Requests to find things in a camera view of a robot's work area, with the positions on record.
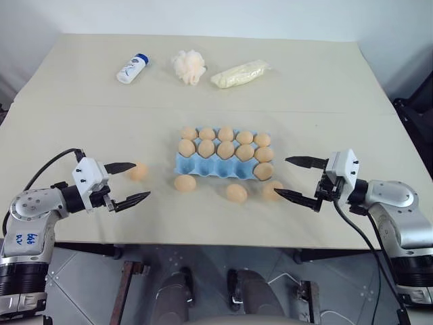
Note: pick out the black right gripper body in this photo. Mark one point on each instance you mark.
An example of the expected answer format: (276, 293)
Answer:
(326, 191)

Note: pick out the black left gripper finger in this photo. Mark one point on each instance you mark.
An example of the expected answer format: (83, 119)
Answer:
(132, 200)
(120, 167)

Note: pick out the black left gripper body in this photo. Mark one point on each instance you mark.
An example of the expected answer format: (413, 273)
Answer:
(107, 199)

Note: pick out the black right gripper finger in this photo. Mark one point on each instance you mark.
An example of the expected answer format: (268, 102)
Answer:
(308, 162)
(297, 198)

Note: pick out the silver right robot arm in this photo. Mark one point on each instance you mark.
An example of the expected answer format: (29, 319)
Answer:
(399, 210)

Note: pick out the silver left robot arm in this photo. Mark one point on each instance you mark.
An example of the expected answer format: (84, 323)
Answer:
(30, 210)

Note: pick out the blue egg carton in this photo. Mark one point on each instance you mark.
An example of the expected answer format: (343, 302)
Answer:
(216, 167)

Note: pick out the brown egg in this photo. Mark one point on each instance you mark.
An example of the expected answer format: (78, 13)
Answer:
(262, 139)
(188, 133)
(264, 154)
(225, 133)
(236, 193)
(186, 148)
(185, 183)
(206, 149)
(264, 171)
(225, 150)
(244, 152)
(207, 133)
(270, 188)
(244, 137)
(138, 172)

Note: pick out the white bottle with blue cap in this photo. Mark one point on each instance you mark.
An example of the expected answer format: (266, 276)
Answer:
(132, 68)

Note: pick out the dark rounded shape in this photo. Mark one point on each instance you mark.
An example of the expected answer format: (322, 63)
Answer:
(174, 298)
(253, 298)

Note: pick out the black equipment beside table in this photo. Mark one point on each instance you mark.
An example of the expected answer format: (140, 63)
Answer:
(414, 125)

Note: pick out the clear bag of yellow noodles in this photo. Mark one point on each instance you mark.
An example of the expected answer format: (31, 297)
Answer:
(238, 74)

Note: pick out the pale peach bath loofah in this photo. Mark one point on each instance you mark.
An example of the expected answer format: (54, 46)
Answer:
(189, 67)

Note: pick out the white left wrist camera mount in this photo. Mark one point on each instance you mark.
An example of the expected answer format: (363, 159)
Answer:
(88, 176)

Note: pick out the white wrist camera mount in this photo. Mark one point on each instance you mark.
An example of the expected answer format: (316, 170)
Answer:
(345, 166)
(88, 176)

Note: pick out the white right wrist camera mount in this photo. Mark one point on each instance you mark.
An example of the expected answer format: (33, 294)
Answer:
(345, 166)

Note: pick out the black table frame bar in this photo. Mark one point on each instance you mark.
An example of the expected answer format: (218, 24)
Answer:
(91, 250)
(335, 256)

